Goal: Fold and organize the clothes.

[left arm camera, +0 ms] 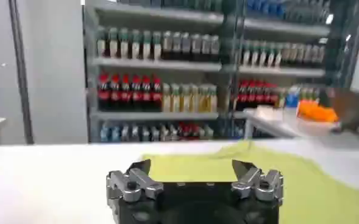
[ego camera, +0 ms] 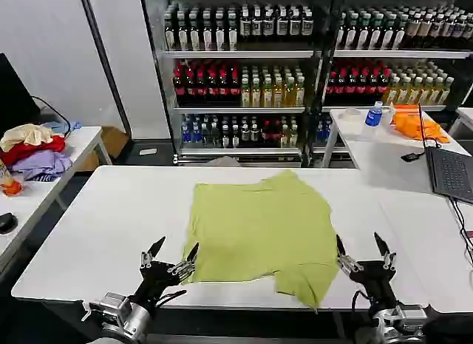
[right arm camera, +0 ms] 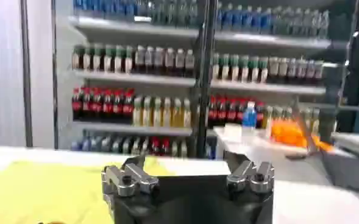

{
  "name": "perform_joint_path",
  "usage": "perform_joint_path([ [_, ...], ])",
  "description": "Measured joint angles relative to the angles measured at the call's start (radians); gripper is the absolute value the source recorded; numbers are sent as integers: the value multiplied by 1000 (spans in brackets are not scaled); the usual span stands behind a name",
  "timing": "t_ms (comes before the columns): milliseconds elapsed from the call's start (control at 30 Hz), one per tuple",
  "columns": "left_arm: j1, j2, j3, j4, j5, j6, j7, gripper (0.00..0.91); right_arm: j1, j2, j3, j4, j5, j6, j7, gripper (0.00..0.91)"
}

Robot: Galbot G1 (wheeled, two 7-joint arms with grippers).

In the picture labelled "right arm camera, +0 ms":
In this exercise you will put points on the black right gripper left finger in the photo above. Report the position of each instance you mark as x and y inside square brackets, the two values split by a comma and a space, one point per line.
[127, 179]

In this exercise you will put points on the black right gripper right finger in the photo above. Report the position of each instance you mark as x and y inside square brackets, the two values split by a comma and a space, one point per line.
[255, 179]

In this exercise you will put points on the yellow-green shirt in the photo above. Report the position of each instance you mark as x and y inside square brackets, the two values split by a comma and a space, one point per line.
[45, 194]

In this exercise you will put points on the white side table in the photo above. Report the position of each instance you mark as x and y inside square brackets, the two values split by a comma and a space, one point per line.
[258, 146]

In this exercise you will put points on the small black device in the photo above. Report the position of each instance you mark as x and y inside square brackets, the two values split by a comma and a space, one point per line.
[295, 156]

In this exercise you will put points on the orange cloth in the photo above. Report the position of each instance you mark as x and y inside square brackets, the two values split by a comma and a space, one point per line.
[287, 134]

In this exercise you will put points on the blue-label water bottle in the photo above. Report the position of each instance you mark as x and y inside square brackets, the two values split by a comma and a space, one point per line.
[249, 118]

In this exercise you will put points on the shelf rack with drink bottles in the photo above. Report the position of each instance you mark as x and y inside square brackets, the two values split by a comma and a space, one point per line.
[258, 70]
[130, 106]

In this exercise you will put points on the black wall strip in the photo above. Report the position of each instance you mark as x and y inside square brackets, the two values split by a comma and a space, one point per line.
[27, 76]

